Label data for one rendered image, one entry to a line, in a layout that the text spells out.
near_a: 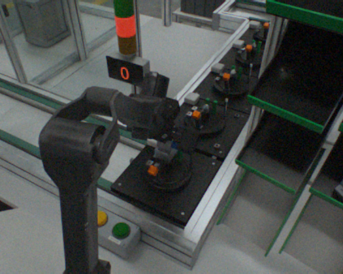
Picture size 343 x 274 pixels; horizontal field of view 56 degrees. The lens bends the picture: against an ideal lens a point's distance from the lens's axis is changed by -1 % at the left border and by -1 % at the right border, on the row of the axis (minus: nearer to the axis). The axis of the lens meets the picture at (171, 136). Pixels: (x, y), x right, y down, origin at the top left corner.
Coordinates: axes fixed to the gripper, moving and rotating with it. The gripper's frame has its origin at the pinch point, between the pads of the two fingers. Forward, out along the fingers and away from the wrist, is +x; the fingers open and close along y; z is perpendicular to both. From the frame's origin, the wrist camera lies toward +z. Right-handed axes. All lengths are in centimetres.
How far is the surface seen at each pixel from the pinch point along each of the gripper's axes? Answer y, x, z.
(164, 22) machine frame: 62, 84, 70
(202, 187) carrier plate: -11.0, 11.3, -9.5
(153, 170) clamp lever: -0.6, -1.8, -9.9
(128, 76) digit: 17.6, -1.0, 11.4
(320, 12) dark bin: -27.3, -35.7, 19.5
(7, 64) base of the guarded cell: 110, 39, 9
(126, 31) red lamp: 17.2, -10.9, 20.1
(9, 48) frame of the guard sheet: 75, 8, 10
